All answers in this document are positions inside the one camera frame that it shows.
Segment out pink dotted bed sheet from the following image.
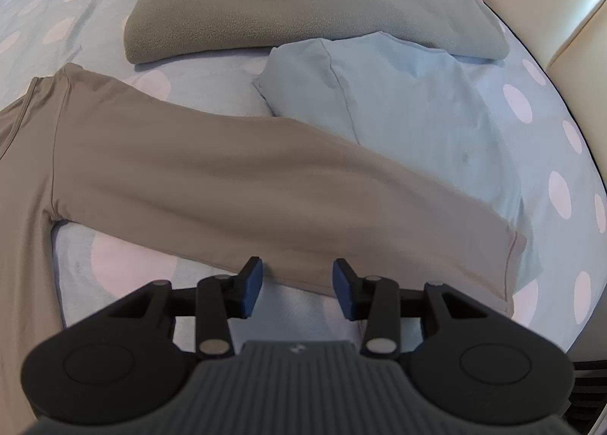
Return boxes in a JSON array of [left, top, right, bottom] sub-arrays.
[[0, 0, 607, 369]]

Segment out light blue folded garment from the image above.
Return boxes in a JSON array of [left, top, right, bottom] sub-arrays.
[[253, 32, 544, 293]]

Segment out tan long-sleeve shirt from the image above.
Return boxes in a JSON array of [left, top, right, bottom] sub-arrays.
[[0, 62, 527, 435]]

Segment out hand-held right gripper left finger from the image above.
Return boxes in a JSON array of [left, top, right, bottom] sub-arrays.
[[107, 255, 264, 361]]

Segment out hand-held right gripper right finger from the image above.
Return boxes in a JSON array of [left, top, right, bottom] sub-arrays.
[[332, 258, 489, 361]]

